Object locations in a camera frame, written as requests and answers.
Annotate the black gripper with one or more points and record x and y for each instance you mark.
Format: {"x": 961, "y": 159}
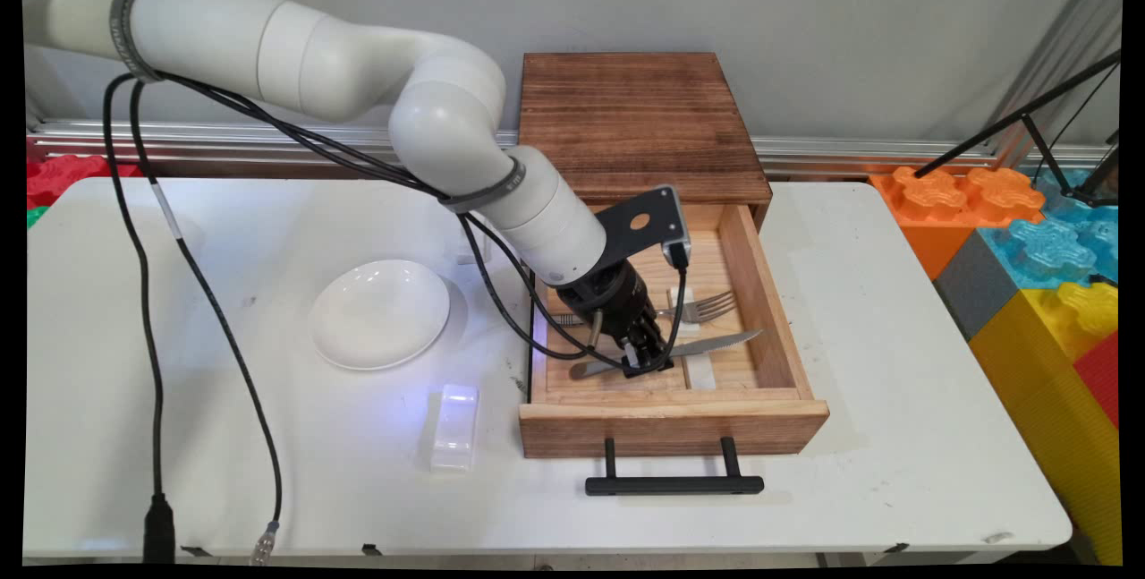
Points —
{"x": 608, "y": 297}

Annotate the silver serrated table knife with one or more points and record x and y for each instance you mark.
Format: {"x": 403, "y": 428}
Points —
{"x": 716, "y": 344}

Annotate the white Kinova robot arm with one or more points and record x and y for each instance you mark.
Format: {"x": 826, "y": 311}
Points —
{"x": 331, "y": 60}

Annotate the silver metal fork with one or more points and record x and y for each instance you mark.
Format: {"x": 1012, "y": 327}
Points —
{"x": 707, "y": 303}

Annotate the light wooden drawer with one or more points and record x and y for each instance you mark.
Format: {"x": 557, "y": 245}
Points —
{"x": 671, "y": 427}

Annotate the dark wooden drawer cabinet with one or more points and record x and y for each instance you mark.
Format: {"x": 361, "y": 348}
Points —
{"x": 635, "y": 114}

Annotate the white round plate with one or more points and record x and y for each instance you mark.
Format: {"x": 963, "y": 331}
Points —
{"x": 380, "y": 315}

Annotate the orange foam block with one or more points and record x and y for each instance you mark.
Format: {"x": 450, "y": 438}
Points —
{"x": 930, "y": 203}

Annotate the grey foam block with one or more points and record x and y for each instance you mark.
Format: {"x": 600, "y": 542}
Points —
{"x": 975, "y": 288}

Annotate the blue foam block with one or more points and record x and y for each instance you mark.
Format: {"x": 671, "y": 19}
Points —
{"x": 1047, "y": 252}

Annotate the black tripod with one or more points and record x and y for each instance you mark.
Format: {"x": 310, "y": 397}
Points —
{"x": 1002, "y": 127}

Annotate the red foam block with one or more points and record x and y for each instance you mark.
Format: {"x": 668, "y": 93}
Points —
{"x": 1098, "y": 378}
{"x": 67, "y": 178}

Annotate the green foam block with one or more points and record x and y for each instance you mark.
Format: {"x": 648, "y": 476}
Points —
{"x": 34, "y": 217}

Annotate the black wrist camera mount plate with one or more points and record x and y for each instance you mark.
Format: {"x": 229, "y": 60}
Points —
{"x": 657, "y": 221}

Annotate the aluminium wall rail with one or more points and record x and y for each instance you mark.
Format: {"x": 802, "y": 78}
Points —
{"x": 850, "y": 154}

